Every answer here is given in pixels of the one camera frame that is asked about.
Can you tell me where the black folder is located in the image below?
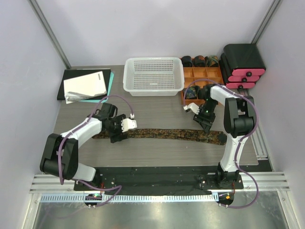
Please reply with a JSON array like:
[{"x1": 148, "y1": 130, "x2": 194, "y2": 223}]
[{"x1": 57, "y1": 69, "x2": 108, "y2": 101}]

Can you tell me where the rolled blue floral tie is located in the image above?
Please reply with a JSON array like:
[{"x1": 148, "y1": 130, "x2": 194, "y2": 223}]
[{"x1": 183, "y1": 85, "x2": 200, "y2": 100}]

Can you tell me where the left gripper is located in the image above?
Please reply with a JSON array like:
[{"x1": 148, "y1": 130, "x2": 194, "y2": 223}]
[{"x1": 105, "y1": 114, "x2": 129, "y2": 143}]

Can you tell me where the teal folder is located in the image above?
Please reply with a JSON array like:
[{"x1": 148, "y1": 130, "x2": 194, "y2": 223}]
[{"x1": 81, "y1": 69, "x2": 114, "y2": 103}]

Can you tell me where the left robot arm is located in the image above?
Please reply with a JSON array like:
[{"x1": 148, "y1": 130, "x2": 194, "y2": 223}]
[{"x1": 40, "y1": 103, "x2": 137, "y2": 190}]

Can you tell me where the rolled plain black tie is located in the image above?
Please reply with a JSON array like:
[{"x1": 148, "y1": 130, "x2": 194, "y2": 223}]
[{"x1": 197, "y1": 87, "x2": 210, "y2": 100}]

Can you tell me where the black key-pattern tie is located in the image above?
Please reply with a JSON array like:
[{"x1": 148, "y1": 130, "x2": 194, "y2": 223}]
[{"x1": 92, "y1": 128, "x2": 227, "y2": 146}]

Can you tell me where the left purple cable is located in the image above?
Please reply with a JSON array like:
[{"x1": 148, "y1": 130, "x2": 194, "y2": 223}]
[{"x1": 56, "y1": 95, "x2": 135, "y2": 219}]

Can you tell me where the rolled orange-black tie back-middle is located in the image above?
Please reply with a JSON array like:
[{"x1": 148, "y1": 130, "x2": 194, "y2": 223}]
[{"x1": 193, "y1": 55, "x2": 206, "y2": 67}]

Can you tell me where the black pink drawer unit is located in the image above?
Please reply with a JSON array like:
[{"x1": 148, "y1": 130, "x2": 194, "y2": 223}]
[{"x1": 219, "y1": 43, "x2": 266, "y2": 89}]

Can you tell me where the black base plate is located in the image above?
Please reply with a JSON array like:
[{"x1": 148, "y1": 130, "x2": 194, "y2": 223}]
[{"x1": 89, "y1": 166, "x2": 244, "y2": 196}]

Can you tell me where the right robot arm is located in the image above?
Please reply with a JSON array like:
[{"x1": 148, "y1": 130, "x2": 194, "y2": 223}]
[{"x1": 193, "y1": 84, "x2": 257, "y2": 189}]

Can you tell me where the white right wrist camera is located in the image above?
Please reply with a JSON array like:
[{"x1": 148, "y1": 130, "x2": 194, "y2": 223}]
[{"x1": 183, "y1": 103, "x2": 200, "y2": 115}]

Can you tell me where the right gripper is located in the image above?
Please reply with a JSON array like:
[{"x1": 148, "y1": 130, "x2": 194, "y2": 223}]
[{"x1": 193, "y1": 99, "x2": 218, "y2": 134}]

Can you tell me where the white notebook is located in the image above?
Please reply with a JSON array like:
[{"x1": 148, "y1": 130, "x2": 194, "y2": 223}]
[{"x1": 63, "y1": 71, "x2": 107, "y2": 98}]

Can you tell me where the white plastic basket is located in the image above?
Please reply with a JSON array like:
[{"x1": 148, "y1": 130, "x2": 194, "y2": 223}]
[{"x1": 123, "y1": 57, "x2": 184, "y2": 96}]

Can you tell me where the orange compartment tray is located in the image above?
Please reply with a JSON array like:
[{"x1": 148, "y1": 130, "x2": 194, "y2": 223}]
[{"x1": 181, "y1": 67, "x2": 224, "y2": 105}]

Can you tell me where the rolled black tie back-left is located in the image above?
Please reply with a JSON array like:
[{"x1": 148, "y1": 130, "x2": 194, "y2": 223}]
[{"x1": 181, "y1": 56, "x2": 193, "y2": 68}]

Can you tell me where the rolled green tie back-right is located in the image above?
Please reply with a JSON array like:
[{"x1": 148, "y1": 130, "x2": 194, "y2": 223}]
[{"x1": 205, "y1": 55, "x2": 219, "y2": 67}]

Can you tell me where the white slotted cable duct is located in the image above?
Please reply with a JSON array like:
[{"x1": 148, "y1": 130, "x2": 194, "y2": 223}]
[{"x1": 40, "y1": 193, "x2": 219, "y2": 203}]

